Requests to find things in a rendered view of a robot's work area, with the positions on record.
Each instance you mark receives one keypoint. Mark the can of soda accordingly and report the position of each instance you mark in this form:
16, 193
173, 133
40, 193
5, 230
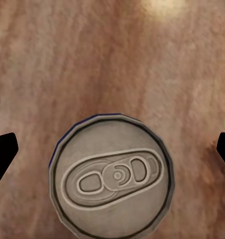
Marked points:
111, 177

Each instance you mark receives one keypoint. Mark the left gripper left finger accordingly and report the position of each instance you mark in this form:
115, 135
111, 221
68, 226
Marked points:
8, 150

